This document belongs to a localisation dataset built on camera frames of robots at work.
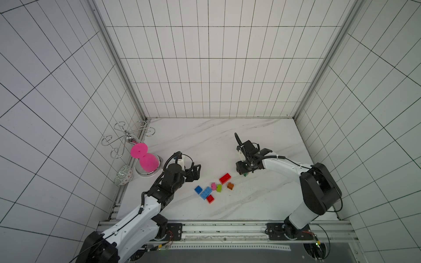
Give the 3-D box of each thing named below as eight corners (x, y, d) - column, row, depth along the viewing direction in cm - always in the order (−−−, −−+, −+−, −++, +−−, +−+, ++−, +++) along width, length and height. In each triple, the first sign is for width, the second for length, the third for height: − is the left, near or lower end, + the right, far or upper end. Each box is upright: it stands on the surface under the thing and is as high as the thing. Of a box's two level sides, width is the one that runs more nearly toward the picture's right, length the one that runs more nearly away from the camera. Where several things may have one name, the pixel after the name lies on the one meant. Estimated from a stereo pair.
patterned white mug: (115, 185, 89) (111, 182, 84) (122, 168, 95) (118, 164, 91) (131, 185, 89) (127, 182, 84) (137, 168, 95) (134, 164, 91)
